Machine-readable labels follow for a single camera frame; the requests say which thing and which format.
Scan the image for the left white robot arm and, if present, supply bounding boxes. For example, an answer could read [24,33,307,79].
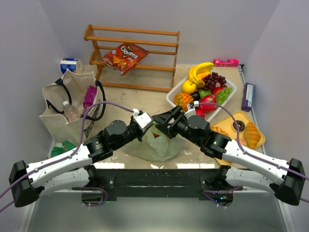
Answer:
[9,113,153,207]

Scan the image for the white fruit tray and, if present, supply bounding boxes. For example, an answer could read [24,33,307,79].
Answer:
[166,77,237,122]

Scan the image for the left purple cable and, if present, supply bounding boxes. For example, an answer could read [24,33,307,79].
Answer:
[0,101,136,213]

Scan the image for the purple snack bag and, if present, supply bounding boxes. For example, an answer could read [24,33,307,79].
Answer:
[83,86,97,110]

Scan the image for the yellow banana bunch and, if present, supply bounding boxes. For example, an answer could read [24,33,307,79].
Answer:
[188,62,214,87]

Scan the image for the pink box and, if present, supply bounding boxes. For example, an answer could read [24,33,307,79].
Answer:
[213,59,239,67]

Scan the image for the green leafy vegetable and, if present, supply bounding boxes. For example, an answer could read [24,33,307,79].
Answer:
[198,89,212,99]

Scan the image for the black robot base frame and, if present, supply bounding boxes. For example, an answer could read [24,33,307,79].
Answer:
[76,166,242,206]

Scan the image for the pink dragon fruit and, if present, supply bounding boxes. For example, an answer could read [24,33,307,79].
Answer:
[198,95,217,114]

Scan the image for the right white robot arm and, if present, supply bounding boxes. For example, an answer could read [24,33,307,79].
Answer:
[152,106,308,205]

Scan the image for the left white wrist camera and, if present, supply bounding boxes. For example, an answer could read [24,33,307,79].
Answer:
[132,109,153,132]

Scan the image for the bundt cake ring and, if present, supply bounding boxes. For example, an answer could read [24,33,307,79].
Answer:
[211,126,229,136]

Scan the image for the red apple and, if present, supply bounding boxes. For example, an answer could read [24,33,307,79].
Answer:
[196,109,205,119]

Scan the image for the purple box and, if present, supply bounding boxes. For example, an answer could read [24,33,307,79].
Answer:
[241,83,255,112]

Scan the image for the clear plastic water bottle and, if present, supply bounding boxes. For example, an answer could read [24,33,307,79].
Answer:
[63,101,80,122]

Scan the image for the green cloth bundle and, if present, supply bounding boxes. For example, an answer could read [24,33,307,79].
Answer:
[50,141,76,158]

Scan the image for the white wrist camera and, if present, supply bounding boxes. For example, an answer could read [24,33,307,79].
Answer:
[184,101,199,119]
[132,109,153,132]

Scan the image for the beige canvas tote bag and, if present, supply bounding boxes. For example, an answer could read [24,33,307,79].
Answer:
[40,70,106,145]

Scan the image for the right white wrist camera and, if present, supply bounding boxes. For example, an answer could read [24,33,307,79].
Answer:
[184,101,199,119]

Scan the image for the golden croissant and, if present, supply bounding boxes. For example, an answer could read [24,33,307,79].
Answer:
[243,122,261,149]

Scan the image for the dark red grapes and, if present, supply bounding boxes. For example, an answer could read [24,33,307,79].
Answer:
[202,72,227,91]

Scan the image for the orange spiky horned melon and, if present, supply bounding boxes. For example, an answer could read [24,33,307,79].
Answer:
[174,92,194,112]

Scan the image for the round peach bun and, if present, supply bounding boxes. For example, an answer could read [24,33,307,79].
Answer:
[239,138,247,146]

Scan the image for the chocolate donut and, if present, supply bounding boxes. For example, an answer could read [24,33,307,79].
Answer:
[232,120,246,132]

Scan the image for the wooden shelf rack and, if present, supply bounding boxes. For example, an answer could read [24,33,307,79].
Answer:
[84,24,180,92]

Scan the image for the yellow apple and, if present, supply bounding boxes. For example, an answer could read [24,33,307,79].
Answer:
[182,80,197,94]

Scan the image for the green grapes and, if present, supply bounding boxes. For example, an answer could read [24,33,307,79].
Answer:
[216,87,233,105]

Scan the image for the light green plastic bag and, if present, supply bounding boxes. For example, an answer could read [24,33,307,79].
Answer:
[122,125,185,162]

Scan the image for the blue white can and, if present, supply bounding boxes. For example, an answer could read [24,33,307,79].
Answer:
[60,58,84,74]

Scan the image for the Doritos chip bag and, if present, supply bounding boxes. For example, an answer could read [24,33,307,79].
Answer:
[100,43,149,76]

